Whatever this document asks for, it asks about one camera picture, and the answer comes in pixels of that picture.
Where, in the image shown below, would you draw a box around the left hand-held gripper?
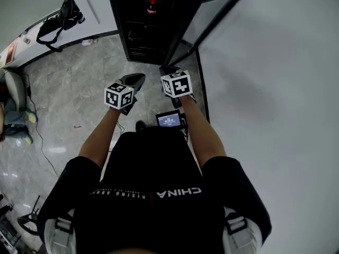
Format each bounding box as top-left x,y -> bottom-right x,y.
104,73 -> 146,116

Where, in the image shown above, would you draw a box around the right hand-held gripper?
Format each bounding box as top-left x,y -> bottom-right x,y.
158,66 -> 197,108

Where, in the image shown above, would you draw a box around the black cabinet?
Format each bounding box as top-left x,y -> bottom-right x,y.
105,0 -> 247,67

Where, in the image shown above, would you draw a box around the dark bottle with red cap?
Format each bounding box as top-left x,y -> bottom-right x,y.
146,0 -> 158,16

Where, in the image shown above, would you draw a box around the person's right forearm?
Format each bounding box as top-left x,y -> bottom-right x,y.
180,95 -> 228,170

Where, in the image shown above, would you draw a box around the person's left forearm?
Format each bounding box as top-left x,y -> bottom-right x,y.
78,107 -> 120,169

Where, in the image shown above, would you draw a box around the black shoulder bag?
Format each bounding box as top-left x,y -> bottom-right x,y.
35,0 -> 86,53

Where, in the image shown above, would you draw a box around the small display device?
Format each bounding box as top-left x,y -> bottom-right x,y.
155,110 -> 182,128

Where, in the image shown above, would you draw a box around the person in black shirt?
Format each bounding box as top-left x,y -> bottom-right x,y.
37,127 -> 273,254

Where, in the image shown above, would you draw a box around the grey chair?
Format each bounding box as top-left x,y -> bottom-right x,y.
0,69 -> 28,113

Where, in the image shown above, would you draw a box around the red flat packet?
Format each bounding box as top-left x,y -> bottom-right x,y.
4,42 -> 17,66

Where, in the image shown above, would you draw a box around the black stool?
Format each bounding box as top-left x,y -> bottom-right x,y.
17,194 -> 42,237

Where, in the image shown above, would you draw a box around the cluttered desk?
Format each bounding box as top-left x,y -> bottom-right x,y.
0,192 -> 22,254

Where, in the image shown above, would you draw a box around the thin black gripper cables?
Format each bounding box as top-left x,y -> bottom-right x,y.
180,114 -> 190,144

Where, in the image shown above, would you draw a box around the black floor cable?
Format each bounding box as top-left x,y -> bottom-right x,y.
25,74 -> 61,178

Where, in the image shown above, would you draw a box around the white harness shoulder strap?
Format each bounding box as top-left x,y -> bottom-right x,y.
222,206 -> 262,254
43,209 -> 77,254

